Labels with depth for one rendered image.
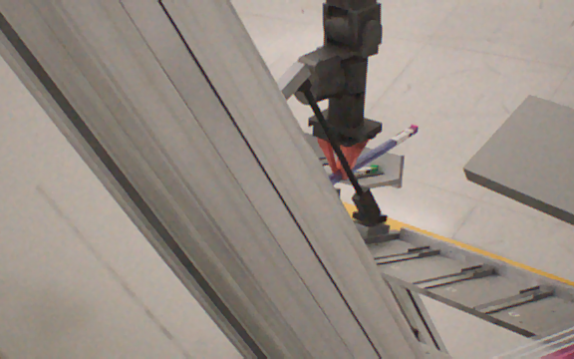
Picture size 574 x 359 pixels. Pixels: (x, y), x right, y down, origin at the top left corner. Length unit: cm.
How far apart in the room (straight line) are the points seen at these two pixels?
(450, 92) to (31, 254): 261
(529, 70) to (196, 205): 271
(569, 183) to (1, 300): 141
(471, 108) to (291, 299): 260
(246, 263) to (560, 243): 216
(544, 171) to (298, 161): 150
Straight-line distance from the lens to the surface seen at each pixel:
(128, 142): 18
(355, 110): 129
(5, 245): 34
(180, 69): 18
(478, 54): 302
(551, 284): 136
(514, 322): 119
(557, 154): 173
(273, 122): 20
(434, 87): 295
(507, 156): 175
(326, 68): 122
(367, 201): 98
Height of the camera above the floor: 182
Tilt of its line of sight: 39 degrees down
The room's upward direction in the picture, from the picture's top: 31 degrees counter-clockwise
